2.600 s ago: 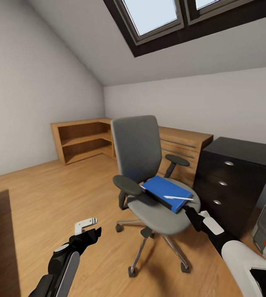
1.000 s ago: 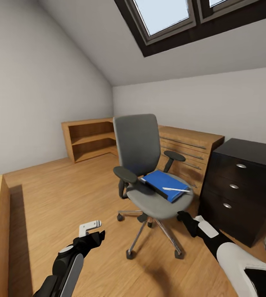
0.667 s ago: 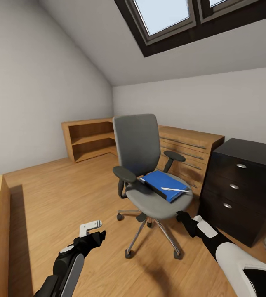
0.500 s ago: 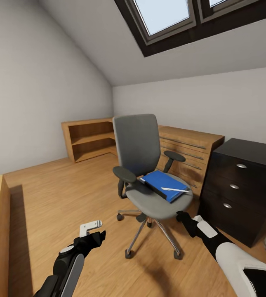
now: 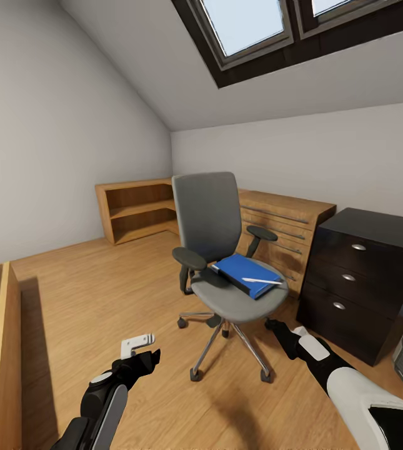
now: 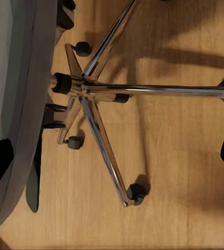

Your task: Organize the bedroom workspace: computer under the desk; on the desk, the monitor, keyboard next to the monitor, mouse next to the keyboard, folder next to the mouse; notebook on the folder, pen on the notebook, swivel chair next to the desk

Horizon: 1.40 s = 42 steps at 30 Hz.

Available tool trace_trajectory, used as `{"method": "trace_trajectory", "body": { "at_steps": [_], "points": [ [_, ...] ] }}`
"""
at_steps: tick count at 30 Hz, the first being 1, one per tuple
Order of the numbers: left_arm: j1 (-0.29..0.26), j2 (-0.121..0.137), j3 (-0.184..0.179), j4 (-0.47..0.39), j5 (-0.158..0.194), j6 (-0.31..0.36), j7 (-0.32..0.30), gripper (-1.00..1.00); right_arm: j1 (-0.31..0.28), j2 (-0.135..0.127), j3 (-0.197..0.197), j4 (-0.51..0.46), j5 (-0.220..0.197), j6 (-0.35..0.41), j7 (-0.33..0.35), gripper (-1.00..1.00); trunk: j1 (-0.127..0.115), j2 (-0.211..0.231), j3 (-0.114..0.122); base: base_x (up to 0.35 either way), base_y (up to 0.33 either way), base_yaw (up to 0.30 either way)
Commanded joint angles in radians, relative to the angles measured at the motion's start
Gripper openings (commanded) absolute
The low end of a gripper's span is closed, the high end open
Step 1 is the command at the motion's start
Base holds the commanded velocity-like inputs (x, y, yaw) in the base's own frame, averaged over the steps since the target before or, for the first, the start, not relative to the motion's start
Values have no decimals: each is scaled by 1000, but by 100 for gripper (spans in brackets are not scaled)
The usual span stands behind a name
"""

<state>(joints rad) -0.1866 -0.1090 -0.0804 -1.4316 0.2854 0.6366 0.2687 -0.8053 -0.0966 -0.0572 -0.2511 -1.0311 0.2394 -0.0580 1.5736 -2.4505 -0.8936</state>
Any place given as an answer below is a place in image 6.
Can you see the swivel chair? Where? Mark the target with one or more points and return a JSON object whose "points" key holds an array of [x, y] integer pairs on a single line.
{"points": [[29, 33]]}

